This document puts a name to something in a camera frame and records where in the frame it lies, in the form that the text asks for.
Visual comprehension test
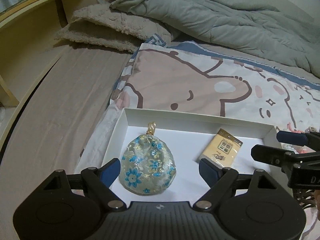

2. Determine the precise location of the small yellow card box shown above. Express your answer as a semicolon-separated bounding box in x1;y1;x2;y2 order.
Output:
199;129;243;168

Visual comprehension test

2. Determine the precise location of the grey quilted duvet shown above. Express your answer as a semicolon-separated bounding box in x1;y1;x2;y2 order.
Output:
111;0;319;76

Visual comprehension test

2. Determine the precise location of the cartoon bear printed blanket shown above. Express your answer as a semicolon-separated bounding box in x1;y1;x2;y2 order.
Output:
81;35;320;240

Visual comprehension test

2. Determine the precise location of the white shallow cardboard box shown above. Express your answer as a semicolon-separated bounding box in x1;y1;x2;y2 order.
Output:
73;107;283;203

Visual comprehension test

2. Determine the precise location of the blue floral fabric pouch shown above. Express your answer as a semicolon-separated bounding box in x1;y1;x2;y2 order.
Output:
119;122;176;196

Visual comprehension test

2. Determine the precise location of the beige fleece blanket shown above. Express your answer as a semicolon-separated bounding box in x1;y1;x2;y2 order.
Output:
56;3;171;53

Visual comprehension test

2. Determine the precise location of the wooden bedside shelf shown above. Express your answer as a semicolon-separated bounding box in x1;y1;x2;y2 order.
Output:
0;0;118;107

